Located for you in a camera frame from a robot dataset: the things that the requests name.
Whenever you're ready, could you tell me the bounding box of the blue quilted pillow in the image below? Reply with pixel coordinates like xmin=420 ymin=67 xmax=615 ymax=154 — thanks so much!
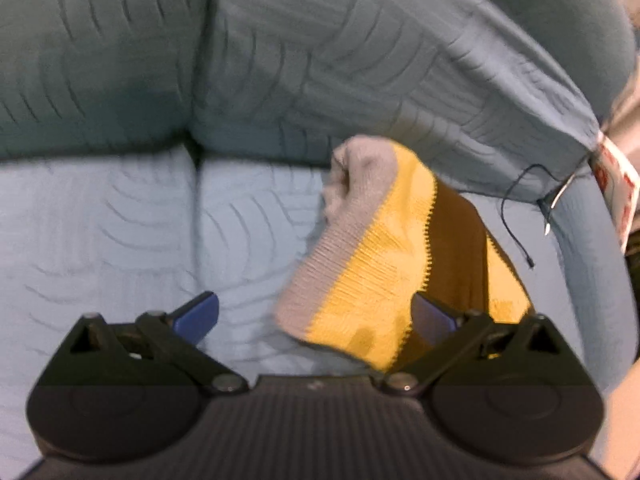
xmin=192 ymin=0 xmax=601 ymax=206
xmin=0 ymin=0 xmax=221 ymax=161

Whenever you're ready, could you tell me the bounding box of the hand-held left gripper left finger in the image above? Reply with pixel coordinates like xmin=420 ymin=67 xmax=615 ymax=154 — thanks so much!
xmin=65 ymin=290 xmax=248 ymax=396

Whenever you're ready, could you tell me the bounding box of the white-tipped cable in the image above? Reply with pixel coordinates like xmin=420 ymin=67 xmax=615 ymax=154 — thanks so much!
xmin=542 ymin=172 xmax=576 ymax=236

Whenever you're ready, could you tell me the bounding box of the white red printed bag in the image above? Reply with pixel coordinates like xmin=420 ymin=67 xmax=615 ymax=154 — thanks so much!
xmin=587 ymin=130 xmax=640 ymax=251

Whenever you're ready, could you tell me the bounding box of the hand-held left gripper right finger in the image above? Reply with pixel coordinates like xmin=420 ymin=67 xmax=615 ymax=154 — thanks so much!
xmin=383 ymin=291 xmax=572 ymax=396

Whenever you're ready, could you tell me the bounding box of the blue quilted bedspread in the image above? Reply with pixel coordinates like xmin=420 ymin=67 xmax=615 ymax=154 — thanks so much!
xmin=0 ymin=147 xmax=633 ymax=480

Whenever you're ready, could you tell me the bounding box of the black cable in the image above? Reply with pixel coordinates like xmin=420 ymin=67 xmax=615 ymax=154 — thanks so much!
xmin=501 ymin=164 xmax=566 ymax=268

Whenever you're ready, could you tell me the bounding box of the striped yellow brown grey sweater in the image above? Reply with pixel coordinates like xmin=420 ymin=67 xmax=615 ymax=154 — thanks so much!
xmin=274 ymin=135 xmax=536 ymax=373

